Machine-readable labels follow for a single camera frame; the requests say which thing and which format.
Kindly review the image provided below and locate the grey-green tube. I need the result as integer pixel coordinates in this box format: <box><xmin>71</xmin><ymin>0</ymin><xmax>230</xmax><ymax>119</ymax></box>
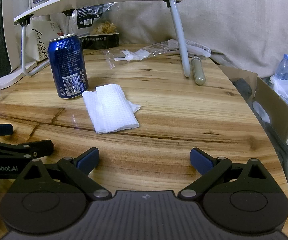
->
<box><xmin>191</xmin><ymin>57</ymin><xmax>206</xmax><ymax>86</ymax></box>

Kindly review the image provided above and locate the white paper towel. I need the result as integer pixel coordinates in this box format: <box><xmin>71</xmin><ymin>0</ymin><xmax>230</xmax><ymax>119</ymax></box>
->
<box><xmin>82</xmin><ymin>84</ymin><xmax>141</xmax><ymax>134</ymax></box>

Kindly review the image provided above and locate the clear snack bag black label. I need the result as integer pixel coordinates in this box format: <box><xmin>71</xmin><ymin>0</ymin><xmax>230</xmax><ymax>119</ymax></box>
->
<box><xmin>68</xmin><ymin>2</ymin><xmax>120</xmax><ymax>37</ymax></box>

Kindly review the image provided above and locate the cardboard box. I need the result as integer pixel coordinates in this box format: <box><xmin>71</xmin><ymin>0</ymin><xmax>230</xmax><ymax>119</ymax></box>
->
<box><xmin>219</xmin><ymin>65</ymin><xmax>288</xmax><ymax>183</ymax></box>

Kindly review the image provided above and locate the clear plastic wrapper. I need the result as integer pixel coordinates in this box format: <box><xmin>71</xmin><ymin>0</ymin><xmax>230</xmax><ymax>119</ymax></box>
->
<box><xmin>102</xmin><ymin>41</ymin><xmax>180</xmax><ymax>69</ymax></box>

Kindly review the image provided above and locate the blue Pepsi can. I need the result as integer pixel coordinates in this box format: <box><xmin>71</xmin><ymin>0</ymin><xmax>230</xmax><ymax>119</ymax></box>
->
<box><xmin>48</xmin><ymin>34</ymin><xmax>89</xmax><ymax>99</ymax></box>

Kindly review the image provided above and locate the white fresh bread paper bag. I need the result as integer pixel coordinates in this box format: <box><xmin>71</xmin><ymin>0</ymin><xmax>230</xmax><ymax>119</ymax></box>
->
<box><xmin>25</xmin><ymin>21</ymin><xmax>63</xmax><ymax>62</ymax></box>

